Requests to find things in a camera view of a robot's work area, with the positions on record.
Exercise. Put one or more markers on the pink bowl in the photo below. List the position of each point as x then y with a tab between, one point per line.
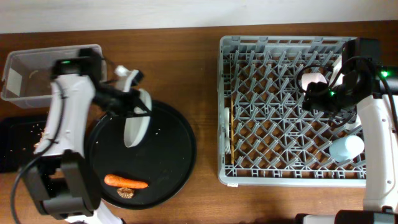
313	83

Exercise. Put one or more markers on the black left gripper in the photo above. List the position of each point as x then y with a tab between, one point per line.
132	98

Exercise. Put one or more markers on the light blue cup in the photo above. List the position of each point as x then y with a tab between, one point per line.
346	148

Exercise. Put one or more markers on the grey plate with food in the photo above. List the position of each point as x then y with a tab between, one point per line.
136	128

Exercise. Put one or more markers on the clear plastic bin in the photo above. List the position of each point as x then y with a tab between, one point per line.
26	74

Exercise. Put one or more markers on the round black tray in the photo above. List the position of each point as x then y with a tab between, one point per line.
164	159

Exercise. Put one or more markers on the white cup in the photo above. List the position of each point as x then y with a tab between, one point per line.
355	124

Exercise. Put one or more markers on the white plastic fork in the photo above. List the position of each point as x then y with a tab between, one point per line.
226	138

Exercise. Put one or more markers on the orange carrot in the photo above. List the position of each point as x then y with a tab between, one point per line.
117	181

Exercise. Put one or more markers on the black rectangular bin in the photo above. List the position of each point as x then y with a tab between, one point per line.
18	137

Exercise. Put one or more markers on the wooden chopstick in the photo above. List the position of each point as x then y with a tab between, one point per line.
232	130

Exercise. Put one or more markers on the brown walnut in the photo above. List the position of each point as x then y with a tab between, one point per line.
125	192

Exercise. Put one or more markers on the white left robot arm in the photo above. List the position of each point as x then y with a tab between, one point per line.
60	182

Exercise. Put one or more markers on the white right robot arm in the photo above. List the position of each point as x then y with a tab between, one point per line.
370	88

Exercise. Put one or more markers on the grey plastic dishwasher rack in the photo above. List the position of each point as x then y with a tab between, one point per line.
276	142

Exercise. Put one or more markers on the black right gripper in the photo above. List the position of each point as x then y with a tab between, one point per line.
313	96

